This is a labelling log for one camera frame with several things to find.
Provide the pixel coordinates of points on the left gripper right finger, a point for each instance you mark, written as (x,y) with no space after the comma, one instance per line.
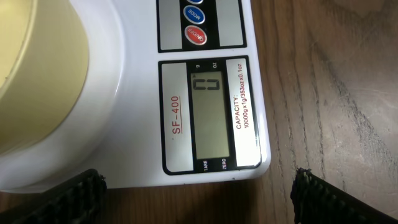
(316,201)

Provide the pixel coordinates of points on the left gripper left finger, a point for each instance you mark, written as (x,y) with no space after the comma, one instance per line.
(77,200)

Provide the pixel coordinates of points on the white digital kitchen scale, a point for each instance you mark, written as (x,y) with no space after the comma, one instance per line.
(172,95)

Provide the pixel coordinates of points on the pale yellow bowl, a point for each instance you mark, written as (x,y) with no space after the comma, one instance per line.
(44,63)

